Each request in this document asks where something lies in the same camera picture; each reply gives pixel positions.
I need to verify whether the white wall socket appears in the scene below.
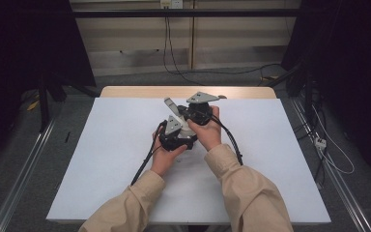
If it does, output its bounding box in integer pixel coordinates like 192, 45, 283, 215
159, 0, 184, 10

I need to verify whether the person's right hand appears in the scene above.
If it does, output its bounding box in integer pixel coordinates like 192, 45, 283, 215
186, 105, 222, 152

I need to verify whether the black curtain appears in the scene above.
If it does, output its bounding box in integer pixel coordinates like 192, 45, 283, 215
0, 0, 96, 168
281, 0, 371, 188

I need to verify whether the black wall cable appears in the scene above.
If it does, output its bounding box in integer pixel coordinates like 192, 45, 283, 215
162, 15, 206, 86
167, 15, 283, 75

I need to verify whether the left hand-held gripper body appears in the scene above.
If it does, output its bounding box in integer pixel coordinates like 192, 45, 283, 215
158, 114, 198, 153

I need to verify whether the black cable bundle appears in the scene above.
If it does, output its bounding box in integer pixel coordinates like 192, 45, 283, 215
294, 96, 328, 183

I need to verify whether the left hand-held gripper black cable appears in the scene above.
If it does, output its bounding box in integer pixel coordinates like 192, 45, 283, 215
129, 119, 168, 187

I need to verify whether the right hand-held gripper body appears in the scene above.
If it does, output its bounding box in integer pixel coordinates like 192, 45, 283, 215
185, 91, 220, 127

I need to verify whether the white power strip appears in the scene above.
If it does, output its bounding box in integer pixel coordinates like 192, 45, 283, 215
314, 136, 328, 151

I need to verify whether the white board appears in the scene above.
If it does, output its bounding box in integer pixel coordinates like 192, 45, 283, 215
45, 97, 332, 225

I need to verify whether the hand-held gripper black cable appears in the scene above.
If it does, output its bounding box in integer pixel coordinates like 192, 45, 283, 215
206, 114, 244, 166
129, 119, 168, 187

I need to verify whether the person's left hand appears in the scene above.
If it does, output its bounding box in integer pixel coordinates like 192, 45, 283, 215
150, 141, 187, 178

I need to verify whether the white cable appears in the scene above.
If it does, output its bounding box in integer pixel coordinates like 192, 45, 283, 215
312, 104, 356, 176

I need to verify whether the right hand-held gripper black cable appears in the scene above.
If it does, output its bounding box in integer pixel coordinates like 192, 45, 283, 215
206, 114, 244, 166

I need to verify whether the black metal stand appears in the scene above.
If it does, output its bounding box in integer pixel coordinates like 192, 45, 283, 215
38, 73, 100, 133

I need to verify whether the wooden table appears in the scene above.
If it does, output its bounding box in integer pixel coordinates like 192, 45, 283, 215
100, 85, 277, 100

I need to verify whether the aluminium floor rail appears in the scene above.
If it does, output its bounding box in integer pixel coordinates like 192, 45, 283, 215
0, 117, 57, 232
291, 98, 371, 232

